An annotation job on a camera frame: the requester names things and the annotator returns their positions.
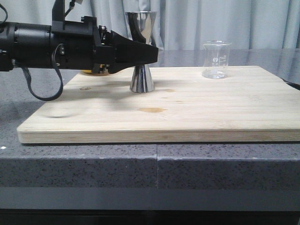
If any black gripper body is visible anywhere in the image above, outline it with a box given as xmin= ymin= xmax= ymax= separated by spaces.
xmin=50 ymin=15 xmax=117 ymax=75

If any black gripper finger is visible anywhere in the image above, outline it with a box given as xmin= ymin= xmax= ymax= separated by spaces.
xmin=98 ymin=26 xmax=146 ymax=46
xmin=108 ymin=43 xmax=158 ymax=74

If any steel double jigger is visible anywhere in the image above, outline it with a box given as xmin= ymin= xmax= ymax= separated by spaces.
xmin=125 ymin=11 xmax=157 ymax=93

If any clear glass beaker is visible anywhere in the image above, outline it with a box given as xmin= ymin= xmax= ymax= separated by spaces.
xmin=202 ymin=40 xmax=232 ymax=79

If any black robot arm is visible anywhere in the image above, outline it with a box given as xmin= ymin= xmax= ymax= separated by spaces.
xmin=0 ymin=16 xmax=158 ymax=74

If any yellow lemon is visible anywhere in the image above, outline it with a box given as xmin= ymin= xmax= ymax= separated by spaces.
xmin=79 ymin=64 xmax=110 ymax=77

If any grey curtain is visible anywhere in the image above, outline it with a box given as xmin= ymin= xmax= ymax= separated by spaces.
xmin=0 ymin=0 xmax=300 ymax=51

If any wooden cutting board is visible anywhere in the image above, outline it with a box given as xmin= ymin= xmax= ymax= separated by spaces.
xmin=17 ymin=66 xmax=300 ymax=144

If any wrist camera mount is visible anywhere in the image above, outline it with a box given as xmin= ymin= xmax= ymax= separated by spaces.
xmin=52 ymin=0 xmax=83 ymax=22

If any black flat ribbon cable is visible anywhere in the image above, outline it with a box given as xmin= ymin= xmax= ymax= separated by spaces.
xmin=21 ymin=43 xmax=65 ymax=102

